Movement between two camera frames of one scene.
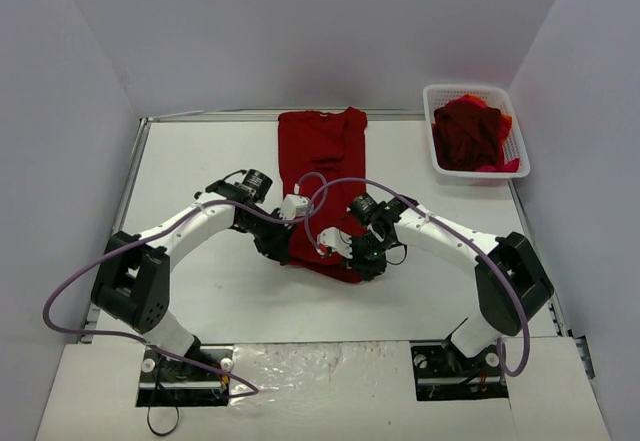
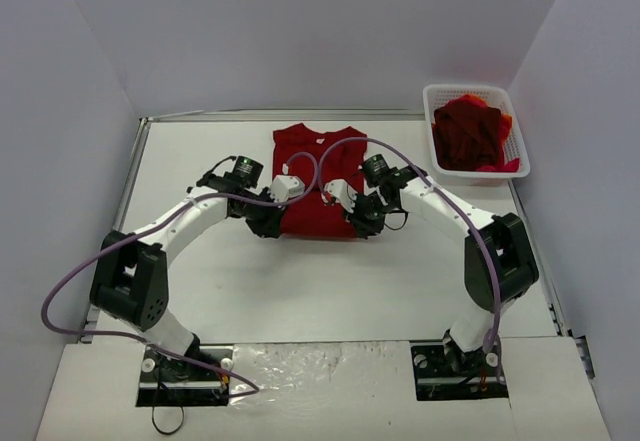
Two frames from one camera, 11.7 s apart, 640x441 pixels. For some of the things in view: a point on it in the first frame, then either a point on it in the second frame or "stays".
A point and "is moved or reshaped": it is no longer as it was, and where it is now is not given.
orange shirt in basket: x=505 y=164 stays
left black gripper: x=276 y=249 → x=267 y=220
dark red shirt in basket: x=466 y=136 stays
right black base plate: x=442 y=373 stays
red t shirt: x=324 y=154 is moved or reshaped
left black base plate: x=169 y=382 stays
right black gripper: x=362 y=259 → x=365 y=219
